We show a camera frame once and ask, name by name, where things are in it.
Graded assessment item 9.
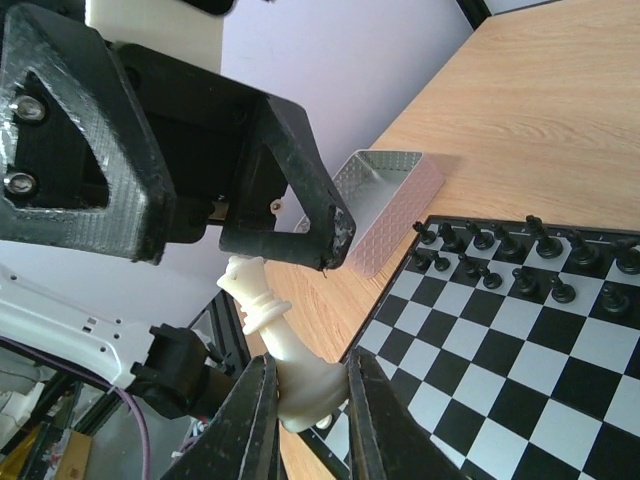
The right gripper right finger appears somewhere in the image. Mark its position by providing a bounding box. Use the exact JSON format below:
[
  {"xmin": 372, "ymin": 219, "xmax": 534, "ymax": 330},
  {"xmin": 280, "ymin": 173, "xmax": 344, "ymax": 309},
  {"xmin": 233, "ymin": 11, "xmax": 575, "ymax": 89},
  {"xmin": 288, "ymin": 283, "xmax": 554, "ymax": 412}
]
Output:
[{"xmin": 347, "ymin": 349, "xmax": 465, "ymax": 480}]

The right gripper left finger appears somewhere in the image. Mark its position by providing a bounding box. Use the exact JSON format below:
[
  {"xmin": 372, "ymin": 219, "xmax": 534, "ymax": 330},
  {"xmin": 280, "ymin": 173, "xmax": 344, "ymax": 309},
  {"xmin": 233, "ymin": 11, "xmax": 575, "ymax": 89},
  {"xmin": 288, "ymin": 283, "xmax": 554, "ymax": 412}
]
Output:
[{"xmin": 163, "ymin": 354, "xmax": 280, "ymax": 480}]

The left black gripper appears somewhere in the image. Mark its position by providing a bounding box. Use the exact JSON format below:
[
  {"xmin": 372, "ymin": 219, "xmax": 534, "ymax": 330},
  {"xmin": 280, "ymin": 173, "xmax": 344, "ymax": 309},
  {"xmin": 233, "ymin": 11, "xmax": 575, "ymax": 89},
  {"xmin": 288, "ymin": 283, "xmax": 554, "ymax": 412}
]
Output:
[{"xmin": 1, "ymin": 2, "xmax": 356, "ymax": 270}]

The white chess queen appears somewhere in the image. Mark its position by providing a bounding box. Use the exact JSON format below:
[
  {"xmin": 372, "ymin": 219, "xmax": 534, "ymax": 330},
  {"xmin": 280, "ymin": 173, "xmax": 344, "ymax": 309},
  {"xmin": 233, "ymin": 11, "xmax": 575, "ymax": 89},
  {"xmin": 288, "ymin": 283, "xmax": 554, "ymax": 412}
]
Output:
[{"xmin": 217, "ymin": 256, "xmax": 348, "ymax": 433}]

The black chess piece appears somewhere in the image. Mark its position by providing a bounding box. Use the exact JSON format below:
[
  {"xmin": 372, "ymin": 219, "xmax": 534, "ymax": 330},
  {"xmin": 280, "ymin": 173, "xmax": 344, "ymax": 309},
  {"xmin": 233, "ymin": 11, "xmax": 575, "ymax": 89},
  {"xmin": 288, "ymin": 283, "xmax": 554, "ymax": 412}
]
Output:
[
  {"xmin": 567, "ymin": 230, "xmax": 603, "ymax": 271},
  {"xmin": 432, "ymin": 252, "xmax": 451, "ymax": 272},
  {"xmin": 438, "ymin": 222, "xmax": 466, "ymax": 253},
  {"xmin": 478, "ymin": 265, "xmax": 503, "ymax": 290},
  {"xmin": 549, "ymin": 275, "xmax": 576, "ymax": 304},
  {"xmin": 600, "ymin": 283, "xmax": 630, "ymax": 315},
  {"xmin": 525, "ymin": 214, "xmax": 564, "ymax": 259},
  {"xmin": 611, "ymin": 238, "xmax": 639, "ymax": 275},
  {"xmin": 412, "ymin": 221, "xmax": 438, "ymax": 245},
  {"xmin": 465, "ymin": 220, "xmax": 495, "ymax": 251}
]

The black and silver chessboard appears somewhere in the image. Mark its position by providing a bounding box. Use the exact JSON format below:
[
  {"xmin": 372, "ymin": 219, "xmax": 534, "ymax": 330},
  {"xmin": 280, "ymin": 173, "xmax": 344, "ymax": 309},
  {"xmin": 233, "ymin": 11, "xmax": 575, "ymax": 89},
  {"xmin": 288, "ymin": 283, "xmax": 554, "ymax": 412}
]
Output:
[{"xmin": 351, "ymin": 216, "xmax": 639, "ymax": 479}]

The silver square tin lid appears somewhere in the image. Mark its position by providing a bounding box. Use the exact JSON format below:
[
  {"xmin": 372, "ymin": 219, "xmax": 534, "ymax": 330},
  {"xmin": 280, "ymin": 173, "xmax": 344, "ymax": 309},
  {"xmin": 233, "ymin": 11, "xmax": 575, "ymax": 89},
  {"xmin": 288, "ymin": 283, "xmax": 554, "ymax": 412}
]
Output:
[{"xmin": 294, "ymin": 148, "xmax": 445, "ymax": 279}]

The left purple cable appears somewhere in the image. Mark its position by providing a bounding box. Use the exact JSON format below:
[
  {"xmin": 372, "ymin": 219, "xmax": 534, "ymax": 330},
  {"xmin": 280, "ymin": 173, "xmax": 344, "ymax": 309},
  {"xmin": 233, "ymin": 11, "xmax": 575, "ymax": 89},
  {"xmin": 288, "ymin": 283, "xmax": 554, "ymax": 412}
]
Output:
[{"xmin": 0, "ymin": 337, "xmax": 151, "ymax": 480}]

